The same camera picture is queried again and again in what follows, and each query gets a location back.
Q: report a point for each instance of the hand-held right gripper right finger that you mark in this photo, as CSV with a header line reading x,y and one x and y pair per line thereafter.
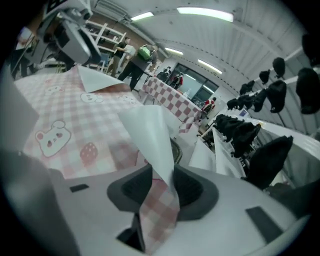
x,y
225,220

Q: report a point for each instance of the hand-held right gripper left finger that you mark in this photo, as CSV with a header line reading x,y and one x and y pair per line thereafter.
x,y
100,212

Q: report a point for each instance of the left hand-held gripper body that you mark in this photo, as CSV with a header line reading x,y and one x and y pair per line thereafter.
x,y
70,15

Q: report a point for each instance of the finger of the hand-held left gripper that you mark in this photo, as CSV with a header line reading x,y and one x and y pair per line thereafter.
x,y
77,42

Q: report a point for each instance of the pink bear-print cloth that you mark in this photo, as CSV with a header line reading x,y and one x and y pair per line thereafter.
x,y
75,112

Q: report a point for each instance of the white metal shelf rack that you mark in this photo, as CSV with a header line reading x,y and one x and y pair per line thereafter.
x,y
225,155

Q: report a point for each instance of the green backpack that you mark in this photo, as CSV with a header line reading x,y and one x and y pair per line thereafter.
x,y
144,52

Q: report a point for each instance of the ceiling strip light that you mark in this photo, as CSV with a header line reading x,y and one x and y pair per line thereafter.
x,y
210,66
142,16
205,13
173,51

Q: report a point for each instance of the red white checkered cloth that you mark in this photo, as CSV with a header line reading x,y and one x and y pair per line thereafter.
x,y
170,96

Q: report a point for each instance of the blue white label card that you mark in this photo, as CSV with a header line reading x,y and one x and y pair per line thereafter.
x,y
243,113

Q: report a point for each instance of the large dark window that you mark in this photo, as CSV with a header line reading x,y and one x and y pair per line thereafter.
x,y
197,85

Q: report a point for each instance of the row of black bags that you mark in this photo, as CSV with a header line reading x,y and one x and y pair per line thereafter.
x,y
277,95

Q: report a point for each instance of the white wall shelf unit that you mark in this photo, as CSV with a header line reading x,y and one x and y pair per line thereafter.
x,y
103,32

